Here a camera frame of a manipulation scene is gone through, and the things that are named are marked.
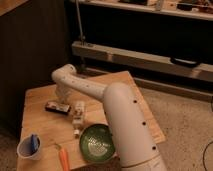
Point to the grey bench rail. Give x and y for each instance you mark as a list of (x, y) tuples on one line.
[(141, 60)]

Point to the metal pole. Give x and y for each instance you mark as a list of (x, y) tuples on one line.
[(83, 64)]

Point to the small clear plastic bottle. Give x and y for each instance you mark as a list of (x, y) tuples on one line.
[(78, 117)]

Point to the upper shelf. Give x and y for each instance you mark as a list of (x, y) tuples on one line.
[(157, 7)]

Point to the wooden table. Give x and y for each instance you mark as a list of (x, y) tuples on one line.
[(56, 128)]

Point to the orange carrot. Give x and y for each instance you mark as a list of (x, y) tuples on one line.
[(63, 156)]

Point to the black eraser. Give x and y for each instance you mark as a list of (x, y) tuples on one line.
[(57, 107)]

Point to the green bowl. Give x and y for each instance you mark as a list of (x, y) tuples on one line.
[(96, 145)]

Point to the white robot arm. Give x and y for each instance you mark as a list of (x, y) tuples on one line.
[(131, 136)]

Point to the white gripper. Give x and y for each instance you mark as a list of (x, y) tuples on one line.
[(62, 93)]

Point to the white cup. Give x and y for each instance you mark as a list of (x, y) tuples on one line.
[(24, 149)]

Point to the black handle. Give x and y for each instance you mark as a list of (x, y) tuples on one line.
[(191, 64)]

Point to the blue marker in cup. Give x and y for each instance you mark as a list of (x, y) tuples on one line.
[(34, 143)]

